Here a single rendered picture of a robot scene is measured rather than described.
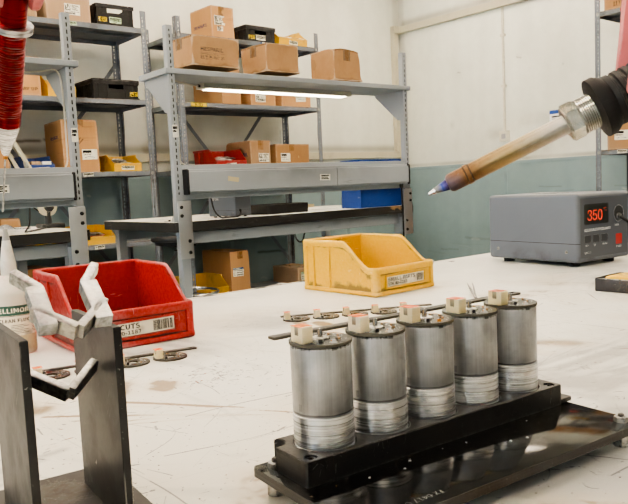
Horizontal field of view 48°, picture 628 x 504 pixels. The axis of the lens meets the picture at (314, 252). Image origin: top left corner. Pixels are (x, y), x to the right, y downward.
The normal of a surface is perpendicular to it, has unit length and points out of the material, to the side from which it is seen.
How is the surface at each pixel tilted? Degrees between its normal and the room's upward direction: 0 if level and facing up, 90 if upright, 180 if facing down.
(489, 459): 0
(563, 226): 90
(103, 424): 90
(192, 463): 0
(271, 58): 90
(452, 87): 90
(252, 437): 0
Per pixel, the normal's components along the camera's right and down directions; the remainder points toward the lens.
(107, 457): -0.83, 0.09
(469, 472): -0.04, -0.99
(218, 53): 0.68, 0.04
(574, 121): -0.18, 0.10
